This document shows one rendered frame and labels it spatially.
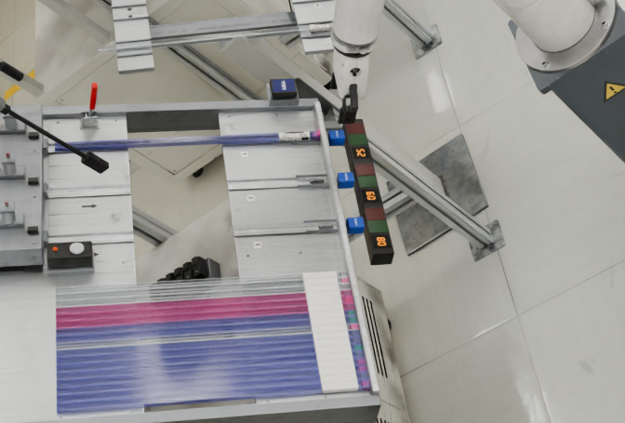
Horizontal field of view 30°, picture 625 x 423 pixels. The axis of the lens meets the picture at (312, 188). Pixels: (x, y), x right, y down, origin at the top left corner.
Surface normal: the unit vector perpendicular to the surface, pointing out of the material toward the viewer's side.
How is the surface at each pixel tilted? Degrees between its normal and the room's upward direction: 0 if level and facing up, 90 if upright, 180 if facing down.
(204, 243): 0
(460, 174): 0
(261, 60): 90
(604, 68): 90
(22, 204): 45
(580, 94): 90
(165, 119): 90
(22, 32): 0
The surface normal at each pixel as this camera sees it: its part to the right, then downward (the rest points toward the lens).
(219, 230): -0.62, -0.43
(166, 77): 0.14, 0.76
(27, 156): 0.11, -0.65
